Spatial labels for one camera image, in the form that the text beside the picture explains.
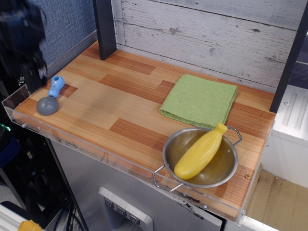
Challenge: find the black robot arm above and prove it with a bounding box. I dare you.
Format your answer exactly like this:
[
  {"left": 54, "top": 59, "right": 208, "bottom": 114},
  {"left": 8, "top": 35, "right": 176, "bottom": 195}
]
[{"left": 0, "top": 0, "right": 48, "bottom": 93}]

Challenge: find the gray dispenser control panel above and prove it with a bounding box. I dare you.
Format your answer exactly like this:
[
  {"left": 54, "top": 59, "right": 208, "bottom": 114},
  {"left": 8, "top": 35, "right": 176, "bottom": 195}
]
[{"left": 98, "top": 186, "right": 154, "bottom": 231}]

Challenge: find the black vertical post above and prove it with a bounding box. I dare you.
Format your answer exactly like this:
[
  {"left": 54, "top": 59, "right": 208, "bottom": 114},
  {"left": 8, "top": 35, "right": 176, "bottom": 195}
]
[
  {"left": 92, "top": 0, "right": 117, "bottom": 60},
  {"left": 269, "top": 1, "right": 308, "bottom": 113}
]

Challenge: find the clear acrylic table guard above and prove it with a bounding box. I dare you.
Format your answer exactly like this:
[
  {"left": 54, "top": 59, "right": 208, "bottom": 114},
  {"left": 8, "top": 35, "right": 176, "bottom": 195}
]
[{"left": 5, "top": 43, "right": 274, "bottom": 231}]

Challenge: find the silver metal pot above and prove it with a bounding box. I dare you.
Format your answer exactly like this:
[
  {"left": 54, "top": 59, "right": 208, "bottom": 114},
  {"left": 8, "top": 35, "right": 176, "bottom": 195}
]
[{"left": 153, "top": 126, "right": 242, "bottom": 192}]

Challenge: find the white ridged block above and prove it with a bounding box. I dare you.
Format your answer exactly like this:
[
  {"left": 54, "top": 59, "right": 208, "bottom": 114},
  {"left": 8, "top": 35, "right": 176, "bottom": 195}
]
[{"left": 272, "top": 85, "right": 308, "bottom": 146}]

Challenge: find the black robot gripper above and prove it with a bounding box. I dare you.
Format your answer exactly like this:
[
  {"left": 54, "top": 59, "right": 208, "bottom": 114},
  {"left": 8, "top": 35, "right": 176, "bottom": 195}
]
[{"left": 14, "top": 47, "right": 48, "bottom": 94}]

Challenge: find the yellow black object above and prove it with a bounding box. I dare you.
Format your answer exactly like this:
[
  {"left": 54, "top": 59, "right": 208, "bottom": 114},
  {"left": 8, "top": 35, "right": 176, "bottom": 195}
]
[{"left": 18, "top": 220, "right": 43, "bottom": 231}]

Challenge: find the black left vertical post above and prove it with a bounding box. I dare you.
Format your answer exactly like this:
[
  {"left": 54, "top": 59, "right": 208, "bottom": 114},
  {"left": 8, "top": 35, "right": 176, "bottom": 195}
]
[{"left": 92, "top": 0, "right": 117, "bottom": 60}]

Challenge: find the yellow toy banana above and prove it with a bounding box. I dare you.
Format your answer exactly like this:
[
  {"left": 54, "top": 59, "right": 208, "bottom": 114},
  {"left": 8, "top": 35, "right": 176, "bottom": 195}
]
[{"left": 174, "top": 122, "right": 228, "bottom": 180}]

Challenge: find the black right vertical post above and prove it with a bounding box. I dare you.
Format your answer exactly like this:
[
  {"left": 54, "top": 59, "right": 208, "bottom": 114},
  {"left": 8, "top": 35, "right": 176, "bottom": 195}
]
[{"left": 269, "top": 1, "right": 308, "bottom": 113}]

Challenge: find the green folded cloth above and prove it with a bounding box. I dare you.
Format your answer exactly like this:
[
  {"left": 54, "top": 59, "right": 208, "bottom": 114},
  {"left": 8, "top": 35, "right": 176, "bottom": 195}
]
[{"left": 159, "top": 74, "right": 237, "bottom": 129}]

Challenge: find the gray ball blue handle scoop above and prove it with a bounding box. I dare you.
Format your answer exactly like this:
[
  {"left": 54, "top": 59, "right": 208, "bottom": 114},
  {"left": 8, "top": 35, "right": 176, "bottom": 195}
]
[{"left": 37, "top": 76, "right": 65, "bottom": 116}]

